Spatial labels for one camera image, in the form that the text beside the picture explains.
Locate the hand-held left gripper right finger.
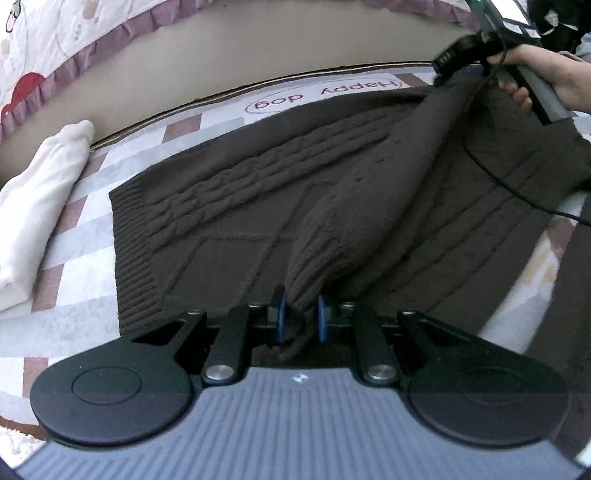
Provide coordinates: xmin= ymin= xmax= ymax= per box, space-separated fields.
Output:
xmin=316 ymin=294 xmax=472 ymax=387

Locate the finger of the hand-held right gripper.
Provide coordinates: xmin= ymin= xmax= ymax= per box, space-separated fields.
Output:
xmin=431 ymin=44 xmax=462 ymax=89

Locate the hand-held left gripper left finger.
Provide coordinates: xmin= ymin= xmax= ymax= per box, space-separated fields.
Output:
xmin=131 ymin=285 xmax=288 ymax=387

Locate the brown knitted sweater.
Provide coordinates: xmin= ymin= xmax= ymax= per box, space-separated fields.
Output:
xmin=108 ymin=71 xmax=591 ymax=365

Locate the person's right forearm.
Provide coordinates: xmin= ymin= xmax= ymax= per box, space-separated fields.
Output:
xmin=570 ymin=60 xmax=591 ymax=114

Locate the person's right hand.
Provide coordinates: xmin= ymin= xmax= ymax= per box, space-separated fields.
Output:
xmin=487 ymin=44 xmax=574 ymax=112

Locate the beige bed base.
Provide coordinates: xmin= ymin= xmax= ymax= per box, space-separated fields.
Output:
xmin=0 ymin=4 xmax=485 ymax=190

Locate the checked printed mat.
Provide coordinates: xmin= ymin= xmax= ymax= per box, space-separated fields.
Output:
xmin=0 ymin=62 xmax=591 ymax=462

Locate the white folded garment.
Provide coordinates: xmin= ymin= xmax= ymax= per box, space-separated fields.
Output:
xmin=0 ymin=120 xmax=96 ymax=312

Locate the bear printed quilt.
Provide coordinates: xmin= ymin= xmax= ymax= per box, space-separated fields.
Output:
xmin=0 ymin=0 xmax=485 ymax=144

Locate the black cable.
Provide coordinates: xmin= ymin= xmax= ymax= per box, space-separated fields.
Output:
xmin=462 ymin=28 xmax=591 ymax=220

